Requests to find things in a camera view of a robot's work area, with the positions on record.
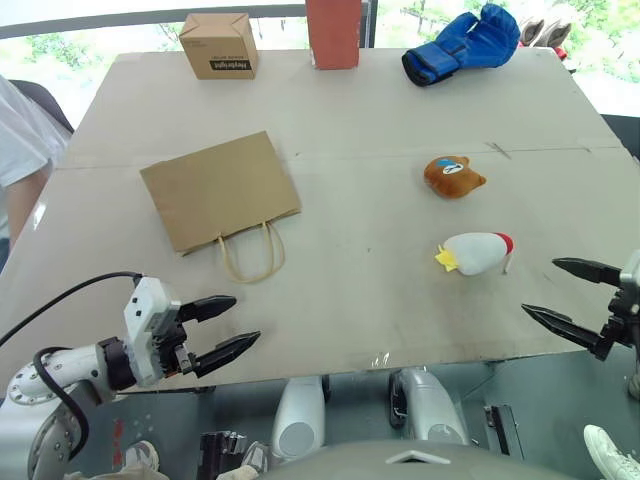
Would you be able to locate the silver left robot leg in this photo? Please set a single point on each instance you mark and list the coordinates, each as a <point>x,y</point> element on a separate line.
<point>297,415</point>

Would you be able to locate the grey robot torso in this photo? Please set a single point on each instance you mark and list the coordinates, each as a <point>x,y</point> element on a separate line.
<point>425,465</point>

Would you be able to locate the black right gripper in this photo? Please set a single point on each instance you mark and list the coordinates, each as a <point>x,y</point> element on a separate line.
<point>622,320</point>

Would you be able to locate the small cardboard box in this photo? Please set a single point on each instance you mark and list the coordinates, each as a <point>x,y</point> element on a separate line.
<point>220,45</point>

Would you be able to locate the brown furry slipper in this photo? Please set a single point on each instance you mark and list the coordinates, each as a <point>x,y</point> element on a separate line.
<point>557,32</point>
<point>531,31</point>

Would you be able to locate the silver robot leg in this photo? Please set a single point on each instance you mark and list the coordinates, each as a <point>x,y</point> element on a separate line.
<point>297,415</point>
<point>430,405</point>

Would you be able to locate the white sneaker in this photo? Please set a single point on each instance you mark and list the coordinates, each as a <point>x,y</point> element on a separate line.
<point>610,455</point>

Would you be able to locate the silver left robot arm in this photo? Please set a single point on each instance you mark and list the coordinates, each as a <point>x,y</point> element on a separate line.
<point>75,365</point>

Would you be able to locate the silver right robot leg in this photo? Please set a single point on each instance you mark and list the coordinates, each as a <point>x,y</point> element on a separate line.
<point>430,405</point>

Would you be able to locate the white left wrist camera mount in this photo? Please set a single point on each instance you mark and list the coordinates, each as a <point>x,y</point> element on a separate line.
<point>145,310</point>

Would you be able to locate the small red object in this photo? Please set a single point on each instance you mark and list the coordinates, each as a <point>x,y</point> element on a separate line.
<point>561,52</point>

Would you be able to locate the grey window rail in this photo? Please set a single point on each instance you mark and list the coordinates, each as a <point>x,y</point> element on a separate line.
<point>150,21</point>

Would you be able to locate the tall red box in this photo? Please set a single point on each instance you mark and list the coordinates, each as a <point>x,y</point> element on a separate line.
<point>332,35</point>

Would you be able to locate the grey sneaker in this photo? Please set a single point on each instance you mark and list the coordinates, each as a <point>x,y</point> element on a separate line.
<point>257,456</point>
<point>141,455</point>

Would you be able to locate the black device on floor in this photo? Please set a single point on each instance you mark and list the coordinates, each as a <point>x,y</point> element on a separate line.
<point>222,452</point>

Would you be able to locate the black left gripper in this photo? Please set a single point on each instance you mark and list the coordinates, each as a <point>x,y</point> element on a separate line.
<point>172,350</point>

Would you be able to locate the person in white shirt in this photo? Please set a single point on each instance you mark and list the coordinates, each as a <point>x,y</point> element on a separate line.
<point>20,140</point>

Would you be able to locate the blue boxing glove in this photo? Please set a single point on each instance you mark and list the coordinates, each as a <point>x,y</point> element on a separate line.
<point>460,45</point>

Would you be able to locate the white chicken plush toy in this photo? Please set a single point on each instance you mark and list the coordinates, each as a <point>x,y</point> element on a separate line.
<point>477,252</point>

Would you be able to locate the brown plush toy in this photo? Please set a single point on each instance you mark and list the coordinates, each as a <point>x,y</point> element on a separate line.
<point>452,180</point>

